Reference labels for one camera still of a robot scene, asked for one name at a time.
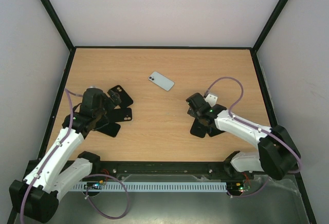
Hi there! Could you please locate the black phone screen up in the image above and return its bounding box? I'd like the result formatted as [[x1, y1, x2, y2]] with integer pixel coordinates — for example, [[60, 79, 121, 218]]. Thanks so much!
[[190, 119, 208, 138]]

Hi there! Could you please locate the black case with camera holes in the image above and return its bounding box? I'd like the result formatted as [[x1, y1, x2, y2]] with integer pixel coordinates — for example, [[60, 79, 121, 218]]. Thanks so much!
[[106, 107, 132, 123]]

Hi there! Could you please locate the light blue phone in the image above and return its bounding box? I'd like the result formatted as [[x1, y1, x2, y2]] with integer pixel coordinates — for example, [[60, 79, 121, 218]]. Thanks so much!
[[148, 71, 175, 91]]

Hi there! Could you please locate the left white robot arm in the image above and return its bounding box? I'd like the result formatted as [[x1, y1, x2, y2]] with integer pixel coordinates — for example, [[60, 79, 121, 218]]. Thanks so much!
[[9, 88, 121, 223]]

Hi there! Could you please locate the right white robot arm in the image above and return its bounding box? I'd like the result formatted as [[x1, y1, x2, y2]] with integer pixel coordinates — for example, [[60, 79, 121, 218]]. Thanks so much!
[[186, 93, 301, 180]]

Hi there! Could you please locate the black phone lower left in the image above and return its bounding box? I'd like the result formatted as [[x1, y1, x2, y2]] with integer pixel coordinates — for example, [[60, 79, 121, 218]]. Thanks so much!
[[95, 122, 121, 138]]

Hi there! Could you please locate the black case right side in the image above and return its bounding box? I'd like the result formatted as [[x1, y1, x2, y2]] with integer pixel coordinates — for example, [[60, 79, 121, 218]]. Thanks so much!
[[207, 127, 224, 137]]

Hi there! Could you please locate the black case top left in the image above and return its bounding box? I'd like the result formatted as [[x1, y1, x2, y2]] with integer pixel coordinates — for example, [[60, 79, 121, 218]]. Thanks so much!
[[107, 85, 134, 108]]

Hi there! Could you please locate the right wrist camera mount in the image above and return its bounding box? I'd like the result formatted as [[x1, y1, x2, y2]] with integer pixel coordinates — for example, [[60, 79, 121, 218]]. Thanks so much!
[[205, 92, 218, 107]]

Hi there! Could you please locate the black frame base rail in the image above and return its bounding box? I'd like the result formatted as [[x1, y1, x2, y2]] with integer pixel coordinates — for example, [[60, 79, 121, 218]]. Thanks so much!
[[71, 161, 299, 181]]

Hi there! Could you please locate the white slotted cable duct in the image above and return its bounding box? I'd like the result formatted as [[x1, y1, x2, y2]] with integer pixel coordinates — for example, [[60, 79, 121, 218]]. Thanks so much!
[[70, 182, 227, 193]]

